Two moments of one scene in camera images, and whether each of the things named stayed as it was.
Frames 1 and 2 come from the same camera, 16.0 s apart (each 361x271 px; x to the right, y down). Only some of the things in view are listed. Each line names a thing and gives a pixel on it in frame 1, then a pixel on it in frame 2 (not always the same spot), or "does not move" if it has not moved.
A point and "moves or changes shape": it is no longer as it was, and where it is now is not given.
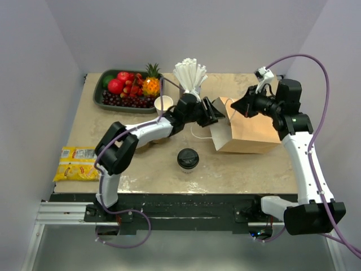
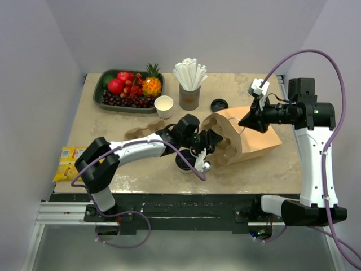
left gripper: x=210 y=116 to x=210 y=140
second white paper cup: x=167 y=103 does not move
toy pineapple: x=151 y=85 does not move
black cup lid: x=188 y=158 does not move
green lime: x=106 y=79 does not move
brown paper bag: x=236 y=133 moves or changes shape
